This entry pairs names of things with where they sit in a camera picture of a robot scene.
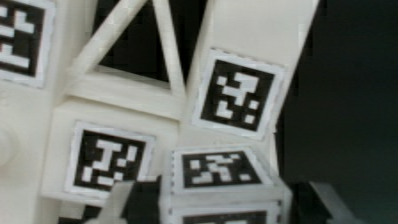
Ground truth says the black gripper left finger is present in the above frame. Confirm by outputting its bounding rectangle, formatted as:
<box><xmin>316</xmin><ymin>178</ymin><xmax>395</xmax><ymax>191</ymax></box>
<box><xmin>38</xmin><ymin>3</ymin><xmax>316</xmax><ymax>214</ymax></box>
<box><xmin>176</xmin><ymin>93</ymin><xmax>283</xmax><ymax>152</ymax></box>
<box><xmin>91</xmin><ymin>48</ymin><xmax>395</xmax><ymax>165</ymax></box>
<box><xmin>86</xmin><ymin>181</ymin><xmax>135</xmax><ymax>224</ymax></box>

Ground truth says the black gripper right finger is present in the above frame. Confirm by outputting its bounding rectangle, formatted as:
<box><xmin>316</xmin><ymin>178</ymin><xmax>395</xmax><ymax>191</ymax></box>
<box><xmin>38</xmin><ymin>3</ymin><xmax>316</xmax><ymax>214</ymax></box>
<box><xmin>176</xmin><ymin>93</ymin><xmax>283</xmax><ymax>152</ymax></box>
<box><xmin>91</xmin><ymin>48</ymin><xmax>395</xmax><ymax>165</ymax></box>
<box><xmin>309</xmin><ymin>182</ymin><xmax>368</xmax><ymax>224</ymax></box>

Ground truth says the white chair leg peg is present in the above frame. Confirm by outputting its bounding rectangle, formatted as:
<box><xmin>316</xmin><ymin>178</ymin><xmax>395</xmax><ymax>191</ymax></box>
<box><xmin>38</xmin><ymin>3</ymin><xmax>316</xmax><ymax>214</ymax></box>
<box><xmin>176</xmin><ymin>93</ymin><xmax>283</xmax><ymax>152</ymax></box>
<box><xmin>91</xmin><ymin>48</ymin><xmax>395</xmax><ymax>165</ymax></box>
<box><xmin>160</xmin><ymin>145</ymin><xmax>292</xmax><ymax>224</ymax></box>

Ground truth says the white chair backrest frame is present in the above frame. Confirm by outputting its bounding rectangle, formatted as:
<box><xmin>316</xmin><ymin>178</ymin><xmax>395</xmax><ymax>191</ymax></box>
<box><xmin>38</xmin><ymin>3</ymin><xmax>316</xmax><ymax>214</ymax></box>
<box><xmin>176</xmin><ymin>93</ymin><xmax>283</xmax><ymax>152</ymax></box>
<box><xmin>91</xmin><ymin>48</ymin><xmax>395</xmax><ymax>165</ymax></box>
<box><xmin>0</xmin><ymin>0</ymin><xmax>320</xmax><ymax>224</ymax></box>

